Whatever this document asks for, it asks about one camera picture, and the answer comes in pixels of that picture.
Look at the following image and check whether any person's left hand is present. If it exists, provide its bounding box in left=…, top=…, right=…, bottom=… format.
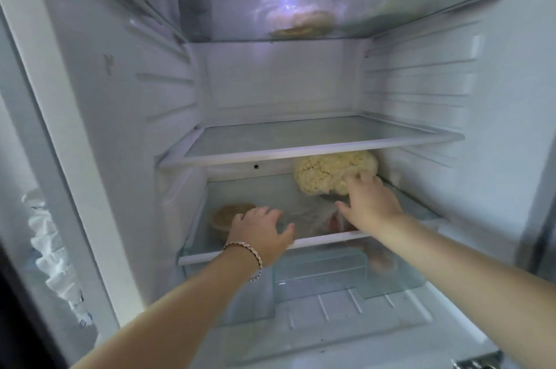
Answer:
left=226, top=206, right=297, bottom=268

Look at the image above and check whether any person's right hand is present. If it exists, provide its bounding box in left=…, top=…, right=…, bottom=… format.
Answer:
left=335, top=170, right=405, bottom=237

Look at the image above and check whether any person's right forearm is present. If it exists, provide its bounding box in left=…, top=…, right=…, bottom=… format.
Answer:
left=362, top=213, right=556, bottom=369

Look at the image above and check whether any person's left forearm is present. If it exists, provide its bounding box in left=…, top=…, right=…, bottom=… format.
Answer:
left=85, top=246, right=262, bottom=369

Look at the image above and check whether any clear bag with red food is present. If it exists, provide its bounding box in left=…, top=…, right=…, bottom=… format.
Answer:
left=281, top=201, right=362, bottom=238

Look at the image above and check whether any cauliflower head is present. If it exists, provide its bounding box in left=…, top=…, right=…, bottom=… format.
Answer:
left=294, top=150, right=379, bottom=196

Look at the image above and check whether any green tinted glass shelf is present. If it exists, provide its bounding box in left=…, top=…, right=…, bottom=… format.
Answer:
left=177, top=173, right=448, bottom=267

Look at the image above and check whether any clear crisper drawer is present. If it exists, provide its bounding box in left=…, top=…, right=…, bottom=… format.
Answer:
left=217, top=246, right=428, bottom=327

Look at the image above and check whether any tan bowl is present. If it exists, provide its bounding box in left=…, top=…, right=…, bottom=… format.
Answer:
left=209, top=203, right=258, bottom=244

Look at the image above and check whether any white refrigerator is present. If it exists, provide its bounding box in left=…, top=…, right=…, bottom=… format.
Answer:
left=0, top=0, right=556, bottom=369

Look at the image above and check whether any pale round wrapped food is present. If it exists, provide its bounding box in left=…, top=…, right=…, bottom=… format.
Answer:
left=266, top=10, right=338, bottom=39

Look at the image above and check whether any crumpled white plastic bag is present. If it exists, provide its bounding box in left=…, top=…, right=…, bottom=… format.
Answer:
left=21, top=188, right=95, bottom=329

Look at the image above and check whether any refrigerator door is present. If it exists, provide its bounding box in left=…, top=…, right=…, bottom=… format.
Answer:
left=0, top=4, right=120, bottom=369

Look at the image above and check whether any silver chain bracelet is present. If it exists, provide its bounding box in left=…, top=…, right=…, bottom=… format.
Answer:
left=222, top=241, right=264, bottom=283

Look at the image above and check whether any glass shelf with white frame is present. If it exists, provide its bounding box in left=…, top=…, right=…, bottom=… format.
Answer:
left=158, top=115, right=465, bottom=171

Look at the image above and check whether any glass shelf with grey frame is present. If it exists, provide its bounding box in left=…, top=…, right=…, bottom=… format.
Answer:
left=103, top=0, right=510, bottom=44

